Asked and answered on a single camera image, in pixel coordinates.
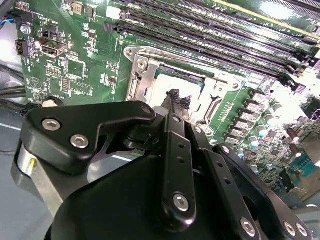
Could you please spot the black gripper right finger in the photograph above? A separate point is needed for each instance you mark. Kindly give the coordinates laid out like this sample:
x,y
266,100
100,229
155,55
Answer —
x,y
225,175

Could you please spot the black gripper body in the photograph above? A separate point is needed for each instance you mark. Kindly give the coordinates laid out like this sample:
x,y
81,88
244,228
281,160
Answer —
x,y
112,200

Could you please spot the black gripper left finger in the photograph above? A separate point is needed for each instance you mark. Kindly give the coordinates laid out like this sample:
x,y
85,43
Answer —
x,y
112,112

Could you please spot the metal socket cover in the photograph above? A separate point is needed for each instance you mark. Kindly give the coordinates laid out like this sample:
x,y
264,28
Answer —
x,y
149,75

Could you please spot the silver CPU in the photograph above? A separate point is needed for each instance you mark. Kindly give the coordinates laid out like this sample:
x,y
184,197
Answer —
x,y
180,82

